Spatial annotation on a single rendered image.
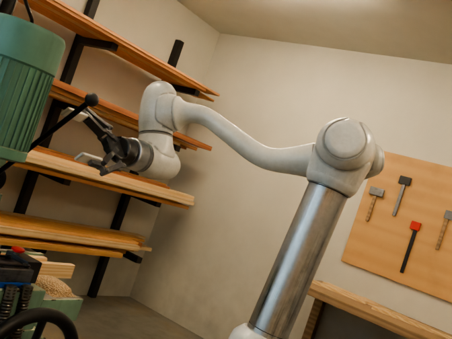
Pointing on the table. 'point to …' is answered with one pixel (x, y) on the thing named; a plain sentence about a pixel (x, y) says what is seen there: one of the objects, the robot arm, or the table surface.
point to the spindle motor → (24, 81)
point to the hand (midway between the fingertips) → (74, 134)
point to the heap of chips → (54, 286)
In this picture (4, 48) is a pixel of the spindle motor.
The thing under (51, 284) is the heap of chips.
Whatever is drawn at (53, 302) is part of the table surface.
